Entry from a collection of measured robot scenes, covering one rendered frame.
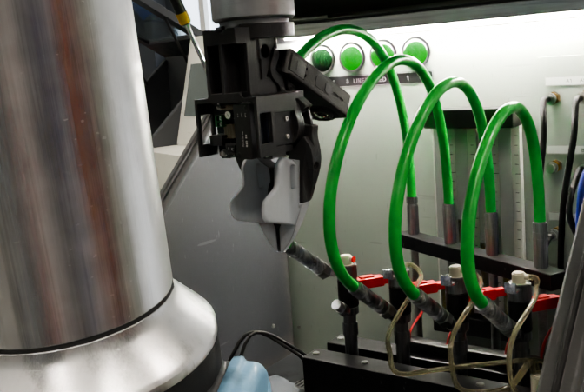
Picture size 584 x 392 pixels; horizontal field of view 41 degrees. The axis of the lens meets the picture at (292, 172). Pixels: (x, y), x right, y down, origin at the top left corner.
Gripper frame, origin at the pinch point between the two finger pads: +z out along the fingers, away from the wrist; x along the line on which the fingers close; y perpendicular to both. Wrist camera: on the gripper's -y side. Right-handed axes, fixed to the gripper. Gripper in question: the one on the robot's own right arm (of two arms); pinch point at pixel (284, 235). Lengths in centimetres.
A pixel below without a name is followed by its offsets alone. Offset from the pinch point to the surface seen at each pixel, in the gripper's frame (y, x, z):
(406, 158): -16.9, 4.6, -5.2
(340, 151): -16.0, -3.3, -6.0
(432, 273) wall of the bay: -57, -13, 20
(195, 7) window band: -484, -447, -72
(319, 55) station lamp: -56, -32, -17
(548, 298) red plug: -31.3, 14.9, 13.5
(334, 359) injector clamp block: -25.2, -12.3, 23.5
